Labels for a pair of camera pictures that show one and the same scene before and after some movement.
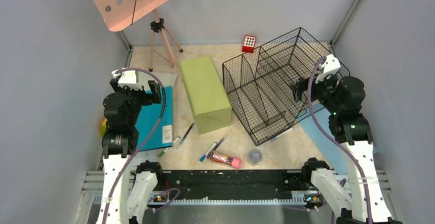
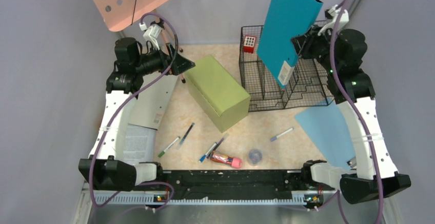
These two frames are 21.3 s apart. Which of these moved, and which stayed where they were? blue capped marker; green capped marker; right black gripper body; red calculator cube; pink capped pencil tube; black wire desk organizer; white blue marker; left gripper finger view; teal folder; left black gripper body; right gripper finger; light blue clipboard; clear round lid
Moved: teal folder; right black gripper body; left gripper finger view; left black gripper body; black wire desk organizer; right gripper finger
Stayed: red calculator cube; green capped marker; blue capped marker; clear round lid; white blue marker; pink capped pencil tube; light blue clipboard
